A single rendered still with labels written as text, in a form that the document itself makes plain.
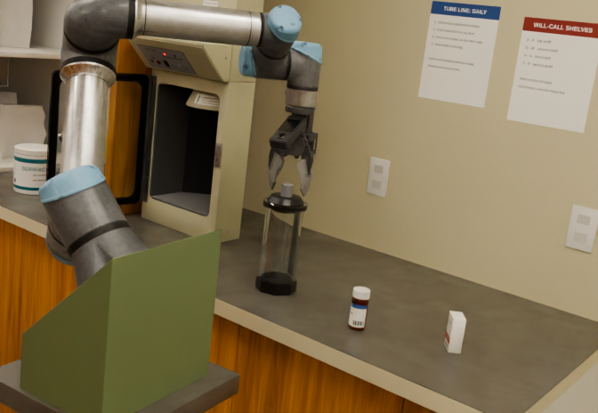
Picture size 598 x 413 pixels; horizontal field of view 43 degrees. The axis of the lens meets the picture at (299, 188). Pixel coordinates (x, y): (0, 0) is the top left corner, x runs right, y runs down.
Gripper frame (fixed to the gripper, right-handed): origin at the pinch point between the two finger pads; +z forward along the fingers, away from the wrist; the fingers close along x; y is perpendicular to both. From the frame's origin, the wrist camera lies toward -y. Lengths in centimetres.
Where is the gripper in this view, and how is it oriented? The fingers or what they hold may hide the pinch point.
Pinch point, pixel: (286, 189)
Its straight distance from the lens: 184.5
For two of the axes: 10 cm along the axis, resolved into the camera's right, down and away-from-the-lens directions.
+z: -1.2, 9.7, 2.1
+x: -9.1, -1.9, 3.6
